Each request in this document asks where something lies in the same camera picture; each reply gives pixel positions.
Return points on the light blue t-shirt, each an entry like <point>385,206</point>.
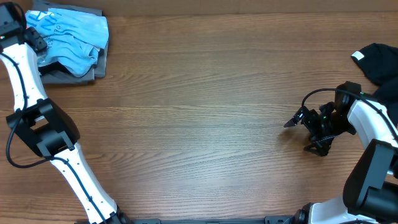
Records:
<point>74,39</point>

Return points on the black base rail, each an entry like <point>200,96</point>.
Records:
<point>265,220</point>

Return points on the folded grey garment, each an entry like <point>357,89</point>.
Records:
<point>97,70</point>

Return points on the folded black garment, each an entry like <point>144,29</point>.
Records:
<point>54,69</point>

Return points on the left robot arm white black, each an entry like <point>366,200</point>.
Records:
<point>46,129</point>

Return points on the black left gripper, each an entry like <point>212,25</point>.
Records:
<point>39,41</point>

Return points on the unfolded black garment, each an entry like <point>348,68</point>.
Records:
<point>379,64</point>

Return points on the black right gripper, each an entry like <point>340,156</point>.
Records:
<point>323,144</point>

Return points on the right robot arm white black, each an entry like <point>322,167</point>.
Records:
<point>367,196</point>

